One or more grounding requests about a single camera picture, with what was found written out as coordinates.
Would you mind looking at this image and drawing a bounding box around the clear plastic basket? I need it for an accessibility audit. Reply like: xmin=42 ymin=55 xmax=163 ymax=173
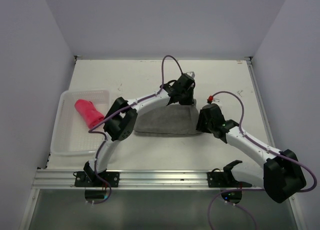
xmin=50 ymin=89 xmax=111 ymax=156

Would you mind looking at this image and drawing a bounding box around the grey towel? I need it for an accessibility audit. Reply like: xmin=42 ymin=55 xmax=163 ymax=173
xmin=134 ymin=104 xmax=201 ymax=138

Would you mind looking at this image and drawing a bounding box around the aluminium mounting rail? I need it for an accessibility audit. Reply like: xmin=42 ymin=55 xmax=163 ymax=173
xmin=31 ymin=169 xmax=264 ymax=190

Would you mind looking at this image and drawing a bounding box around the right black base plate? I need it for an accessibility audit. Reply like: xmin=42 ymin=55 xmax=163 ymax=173
xmin=206 ymin=168 xmax=243 ymax=188

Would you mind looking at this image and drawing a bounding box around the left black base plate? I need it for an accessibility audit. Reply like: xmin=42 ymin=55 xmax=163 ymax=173
xmin=73 ymin=171 xmax=120 ymax=188

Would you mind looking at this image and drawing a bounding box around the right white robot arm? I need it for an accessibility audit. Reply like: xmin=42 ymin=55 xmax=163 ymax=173
xmin=196 ymin=103 xmax=307 ymax=203

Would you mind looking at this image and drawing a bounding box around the pink towel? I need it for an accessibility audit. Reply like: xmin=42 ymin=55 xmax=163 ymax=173
xmin=74 ymin=99 xmax=104 ymax=129

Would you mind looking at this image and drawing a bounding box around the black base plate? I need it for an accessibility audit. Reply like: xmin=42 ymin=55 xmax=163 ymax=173
xmin=206 ymin=168 xmax=243 ymax=188
xmin=73 ymin=171 xmax=120 ymax=188

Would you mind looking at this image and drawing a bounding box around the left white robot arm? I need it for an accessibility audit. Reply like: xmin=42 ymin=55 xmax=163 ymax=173
xmin=83 ymin=73 xmax=198 ymax=187

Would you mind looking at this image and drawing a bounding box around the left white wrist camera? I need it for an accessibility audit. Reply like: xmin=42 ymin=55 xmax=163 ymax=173
xmin=186 ymin=71 xmax=196 ymax=79

